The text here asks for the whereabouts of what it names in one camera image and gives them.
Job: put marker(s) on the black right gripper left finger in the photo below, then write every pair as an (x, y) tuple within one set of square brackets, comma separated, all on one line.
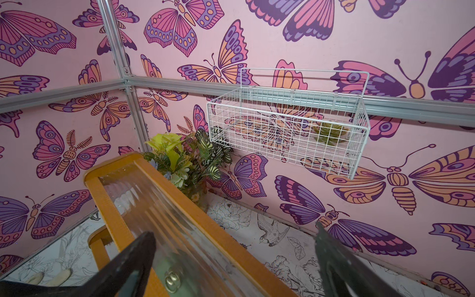
[(125, 276)]

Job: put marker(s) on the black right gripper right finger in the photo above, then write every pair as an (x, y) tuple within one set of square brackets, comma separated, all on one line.
[(343, 275)]

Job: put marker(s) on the wooden three-tier shelf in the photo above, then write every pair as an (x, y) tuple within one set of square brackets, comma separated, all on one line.
[(132, 198)]

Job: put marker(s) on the potted artificial plant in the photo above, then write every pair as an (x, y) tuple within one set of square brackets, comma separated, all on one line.
[(189, 162)]

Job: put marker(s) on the small green succulent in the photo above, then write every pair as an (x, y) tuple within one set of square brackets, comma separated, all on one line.
[(330, 134)]

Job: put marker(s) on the white wire basket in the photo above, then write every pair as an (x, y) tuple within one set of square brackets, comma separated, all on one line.
[(284, 131)]

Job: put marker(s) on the left aluminium frame post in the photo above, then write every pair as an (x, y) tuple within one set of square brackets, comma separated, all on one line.
[(123, 66)]

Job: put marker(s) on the horizontal aluminium frame bar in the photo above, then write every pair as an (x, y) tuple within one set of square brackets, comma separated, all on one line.
[(458, 114)]

